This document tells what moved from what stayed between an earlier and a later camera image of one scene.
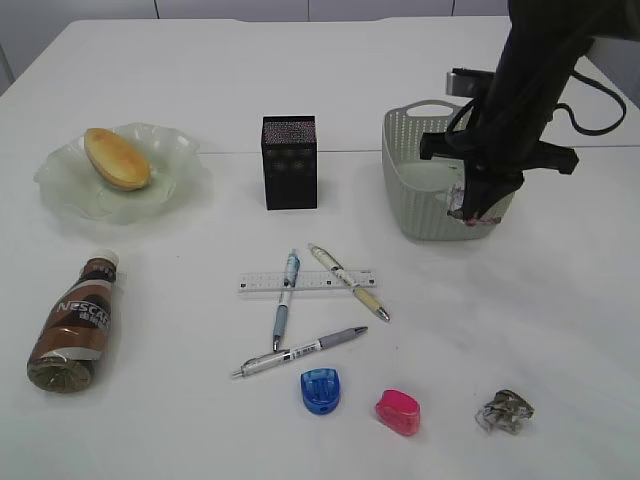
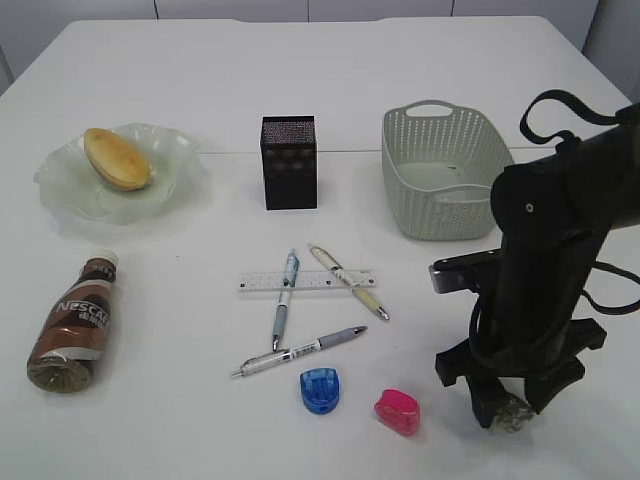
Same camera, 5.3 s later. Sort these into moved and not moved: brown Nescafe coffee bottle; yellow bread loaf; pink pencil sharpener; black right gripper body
Moved: black right gripper body
Not moved: brown Nescafe coffee bottle; yellow bread loaf; pink pencil sharpener
